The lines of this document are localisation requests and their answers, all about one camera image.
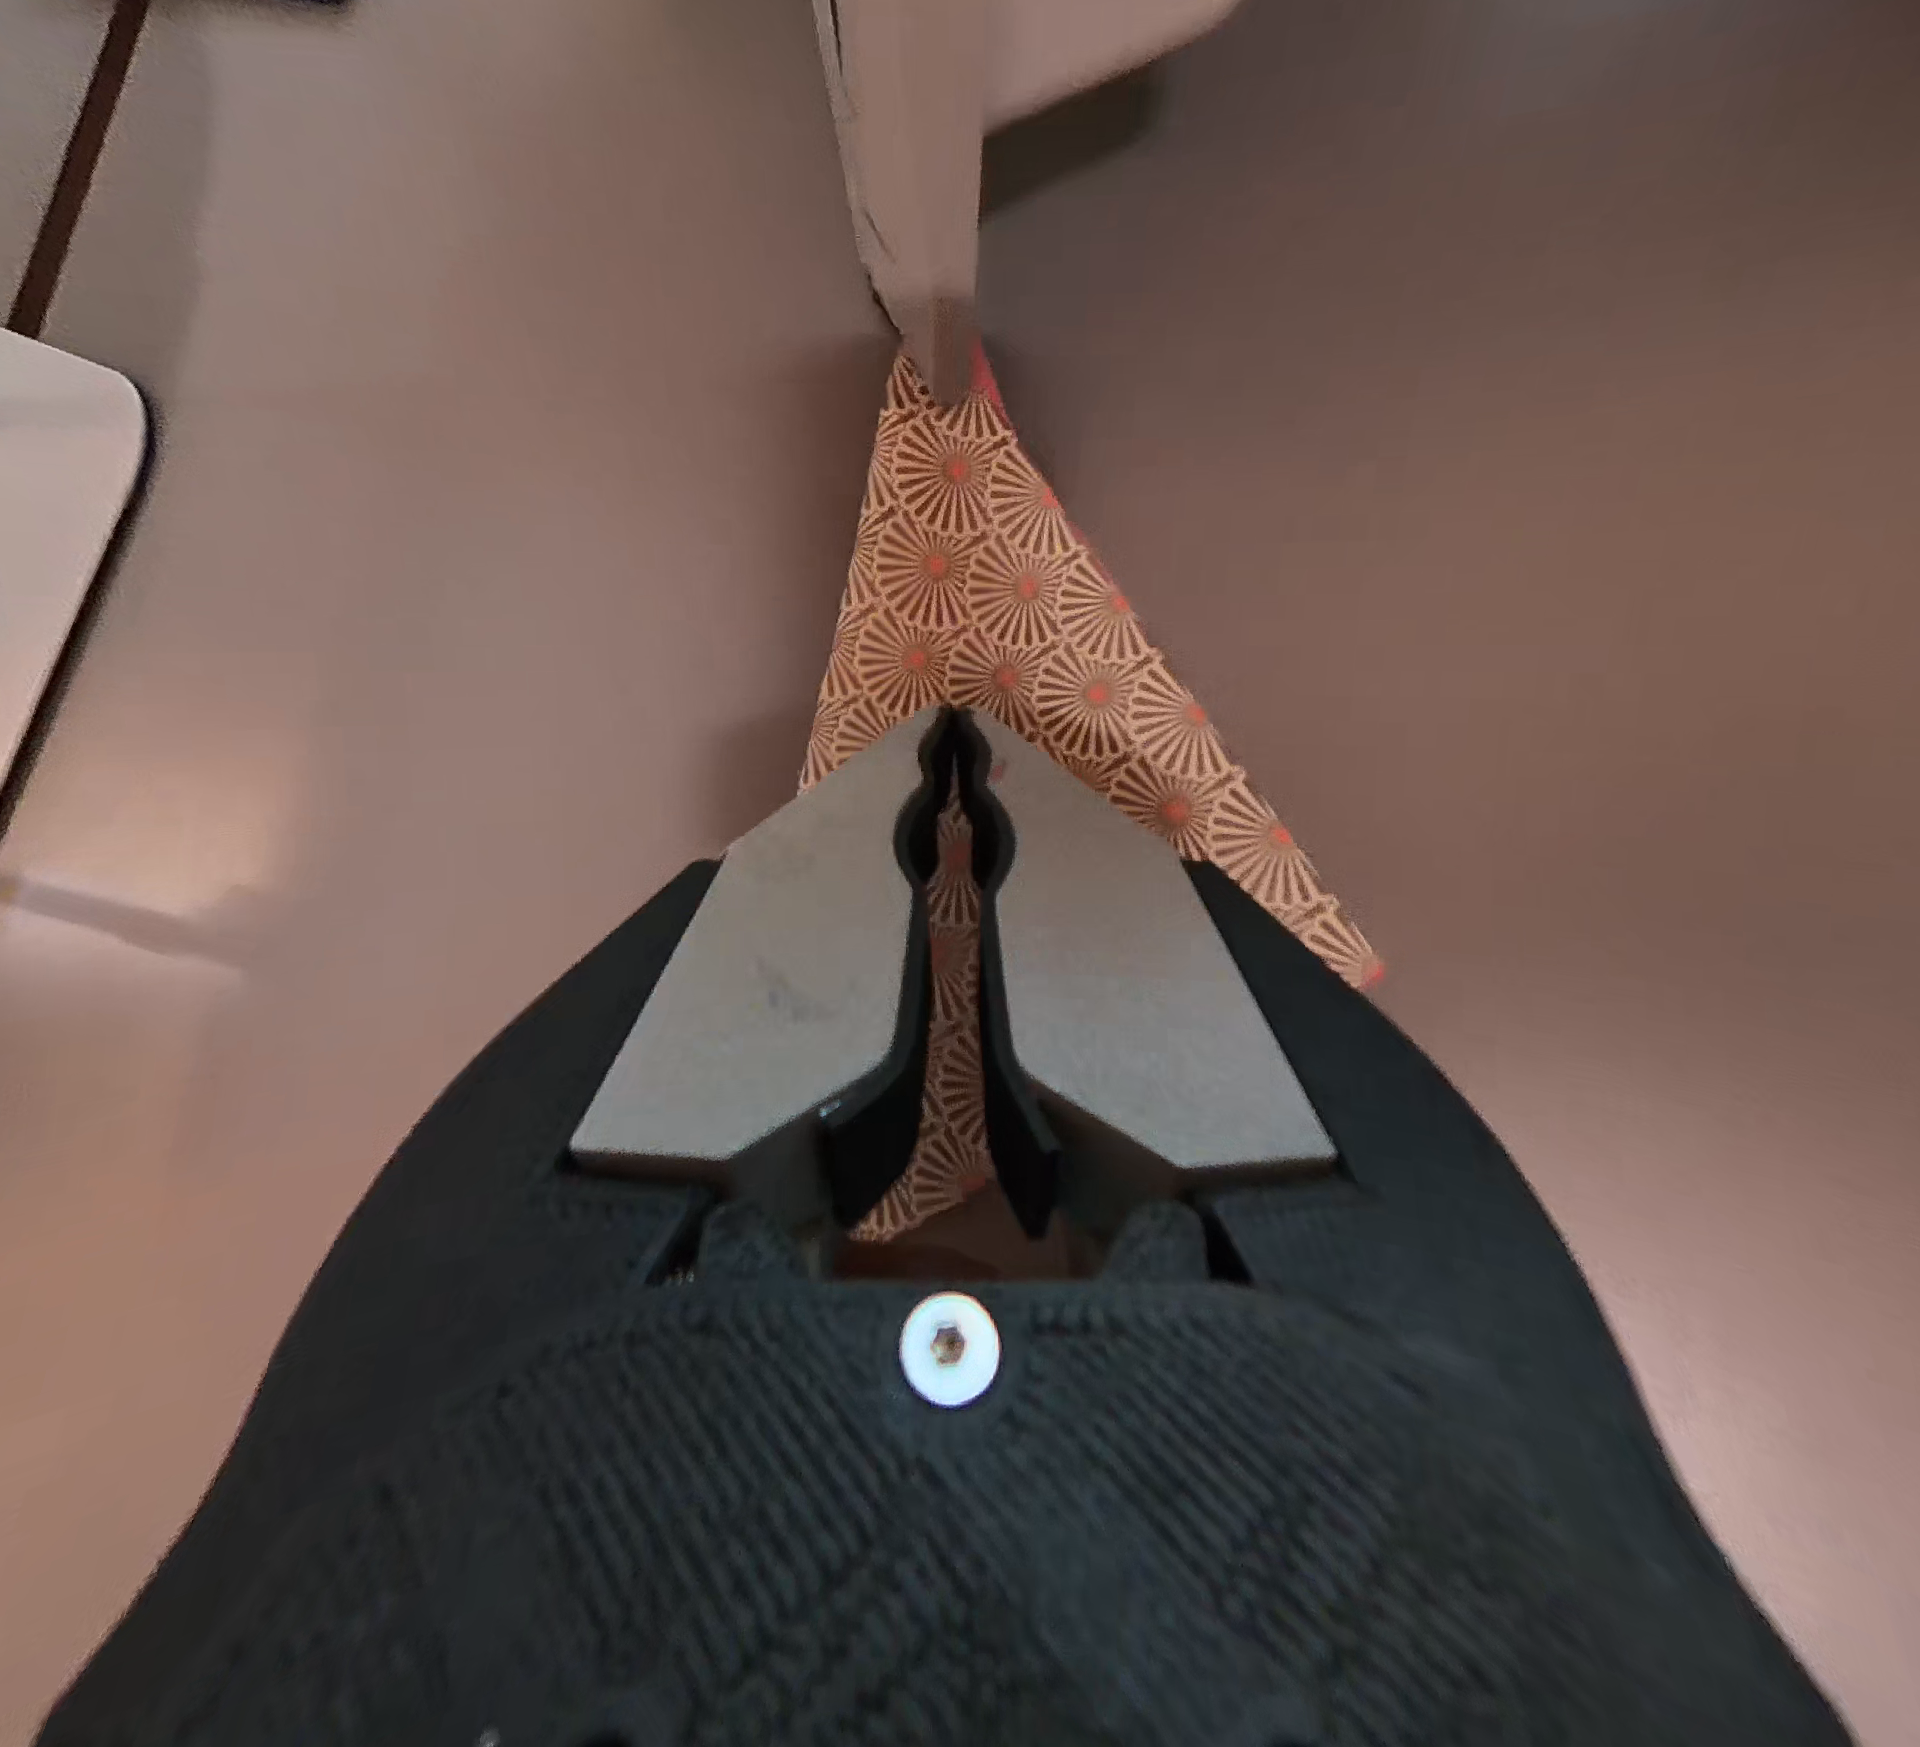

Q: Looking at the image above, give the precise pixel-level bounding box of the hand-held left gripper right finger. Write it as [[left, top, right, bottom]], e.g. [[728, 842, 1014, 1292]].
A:
[[955, 708, 1339, 1239]]

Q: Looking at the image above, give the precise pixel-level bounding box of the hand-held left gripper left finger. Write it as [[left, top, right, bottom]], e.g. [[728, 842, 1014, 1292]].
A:
[[570, 708, 963, 1234]]

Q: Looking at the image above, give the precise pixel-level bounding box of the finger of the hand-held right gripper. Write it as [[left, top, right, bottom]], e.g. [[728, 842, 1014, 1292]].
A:
[[843, 0, 994, 409], [787, 0, 907, 326]]

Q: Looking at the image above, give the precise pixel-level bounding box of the patterned origami paper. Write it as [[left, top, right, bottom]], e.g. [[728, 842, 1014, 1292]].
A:
[[796, 333, 1390, 1245]]

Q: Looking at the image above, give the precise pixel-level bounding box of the white rounded board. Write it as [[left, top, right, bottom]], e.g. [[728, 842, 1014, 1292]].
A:
[[0, 326, 156, 811]]

